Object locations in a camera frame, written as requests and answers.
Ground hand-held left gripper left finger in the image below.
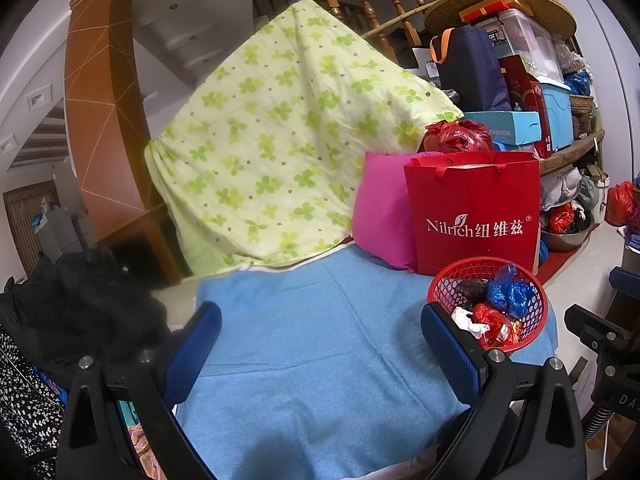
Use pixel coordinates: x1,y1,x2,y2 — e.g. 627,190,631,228
56,301,223,480

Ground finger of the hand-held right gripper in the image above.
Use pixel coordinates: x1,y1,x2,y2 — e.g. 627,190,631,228
609,266,640,303
564,304,640,361

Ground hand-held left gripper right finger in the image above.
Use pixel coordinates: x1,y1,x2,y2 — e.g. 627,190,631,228
420,302,588,480

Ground red mesh plastic basket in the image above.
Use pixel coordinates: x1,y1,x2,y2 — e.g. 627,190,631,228
426,257,549,353

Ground white crumpled paper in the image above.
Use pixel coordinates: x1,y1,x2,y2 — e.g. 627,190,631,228
450,307,491,336

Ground red snack wrapper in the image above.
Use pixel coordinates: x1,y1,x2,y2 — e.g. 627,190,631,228
471,302,523,348

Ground red floor mat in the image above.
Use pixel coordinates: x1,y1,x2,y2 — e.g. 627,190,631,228
537,220,601,283

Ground dark brown wrapper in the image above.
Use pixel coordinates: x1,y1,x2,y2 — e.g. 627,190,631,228
455,279,493,306

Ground metal basin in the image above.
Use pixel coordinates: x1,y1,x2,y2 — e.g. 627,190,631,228
540,207,596,253

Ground red plastic bag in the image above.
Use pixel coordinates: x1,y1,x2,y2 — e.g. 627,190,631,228
604,181,636,226
422,119,495,155
547,203,576,233

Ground blue plastic bag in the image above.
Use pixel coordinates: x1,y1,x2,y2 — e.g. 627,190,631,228
564,70,593,97
486,263,541,318

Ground blue towel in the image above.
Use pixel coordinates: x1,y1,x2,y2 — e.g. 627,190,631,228
175,250,558,480

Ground grey plastic bag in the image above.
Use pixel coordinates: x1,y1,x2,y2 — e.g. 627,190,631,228
542,166,583,211

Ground black cloth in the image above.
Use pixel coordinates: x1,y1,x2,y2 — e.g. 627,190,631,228
0,246,168,386

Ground wooden shelf board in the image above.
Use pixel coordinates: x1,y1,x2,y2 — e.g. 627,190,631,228
539,129,606,177

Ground red paper gift bag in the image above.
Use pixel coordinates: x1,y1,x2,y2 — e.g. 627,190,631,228
403,150,542,277

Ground pink pillow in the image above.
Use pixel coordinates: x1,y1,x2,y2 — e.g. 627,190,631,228
352,151,426,272

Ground grey cabinet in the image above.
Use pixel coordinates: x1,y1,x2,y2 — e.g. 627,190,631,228
37,205,86,261

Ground blue plastic storage box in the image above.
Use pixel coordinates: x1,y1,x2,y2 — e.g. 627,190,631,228
540,80,575,151

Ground light blue shoe box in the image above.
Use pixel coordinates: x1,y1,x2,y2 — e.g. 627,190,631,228
462,110,542,145

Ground black white floral fabric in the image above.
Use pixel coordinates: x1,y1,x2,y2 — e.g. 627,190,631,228
0,325,66,480

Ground green clover print sheet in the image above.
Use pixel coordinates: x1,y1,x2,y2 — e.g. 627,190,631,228
144,0,463,277

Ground wooden door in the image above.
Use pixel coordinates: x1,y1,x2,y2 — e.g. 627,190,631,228
2,180,63,281

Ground red cardboard box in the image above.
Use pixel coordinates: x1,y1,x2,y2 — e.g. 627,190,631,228
497,55,553,158

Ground orange wooden pillar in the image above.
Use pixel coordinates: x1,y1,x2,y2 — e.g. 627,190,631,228
64,0,183,281

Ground navy tote bag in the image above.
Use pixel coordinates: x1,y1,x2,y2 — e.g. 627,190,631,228
430,25,513,113

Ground clear plastic storage box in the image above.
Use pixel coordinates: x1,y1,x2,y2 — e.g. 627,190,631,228
470,7,566,83

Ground flat orange red box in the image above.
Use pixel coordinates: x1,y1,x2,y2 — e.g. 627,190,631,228
459,0,523,23

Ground wooden stair railing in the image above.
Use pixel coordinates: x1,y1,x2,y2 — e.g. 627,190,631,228
252,0,488,61

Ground grey coiled cable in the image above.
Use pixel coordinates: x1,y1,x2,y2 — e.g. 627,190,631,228
582,405,616,433

